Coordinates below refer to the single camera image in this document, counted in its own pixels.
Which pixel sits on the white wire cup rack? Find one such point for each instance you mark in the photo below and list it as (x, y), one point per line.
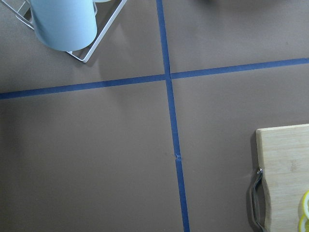
(24, 15)

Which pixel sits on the light blue cup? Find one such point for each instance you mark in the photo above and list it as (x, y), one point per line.
(64, 25)

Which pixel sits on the lower lemon slice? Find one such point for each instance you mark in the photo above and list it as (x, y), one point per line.
(303, 225)

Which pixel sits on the bamboo cutting board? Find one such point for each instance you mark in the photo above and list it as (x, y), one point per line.
(282, 177)

